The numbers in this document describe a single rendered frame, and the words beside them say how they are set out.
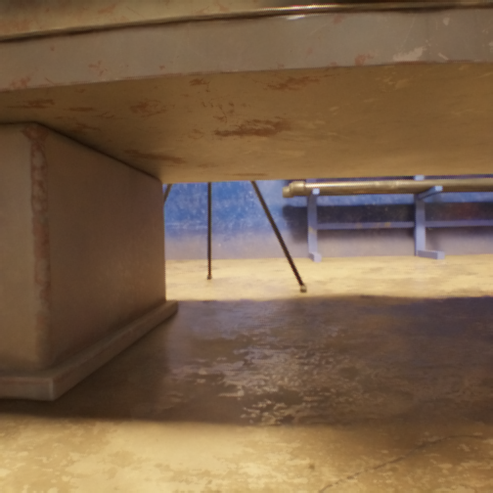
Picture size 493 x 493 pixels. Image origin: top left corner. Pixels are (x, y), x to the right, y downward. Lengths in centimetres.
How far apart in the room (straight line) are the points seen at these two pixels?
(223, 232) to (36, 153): 330
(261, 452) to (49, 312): 37
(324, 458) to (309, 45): 43
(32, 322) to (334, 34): 54
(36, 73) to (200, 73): 19
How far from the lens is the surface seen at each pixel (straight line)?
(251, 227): 383
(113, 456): 47
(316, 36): 47
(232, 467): 43
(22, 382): 64
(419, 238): 390
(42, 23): 79
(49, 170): 65
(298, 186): 334
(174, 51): 48
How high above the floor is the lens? 22
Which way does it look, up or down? 2 degrees down
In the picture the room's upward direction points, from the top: 1 degrees counter-clockwise
